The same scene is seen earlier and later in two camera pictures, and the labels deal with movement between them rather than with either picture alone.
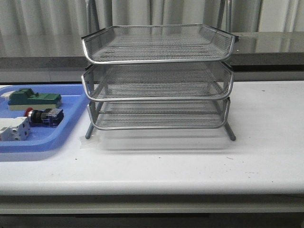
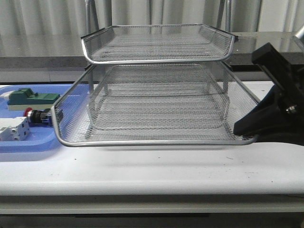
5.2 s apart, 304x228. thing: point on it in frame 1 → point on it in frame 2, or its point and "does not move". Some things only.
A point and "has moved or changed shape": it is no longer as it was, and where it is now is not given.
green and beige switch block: (21, 99) does not move
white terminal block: (14, 129) does not move
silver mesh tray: (142, 43) does not move
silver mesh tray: (174, 81) has moved or changed shape
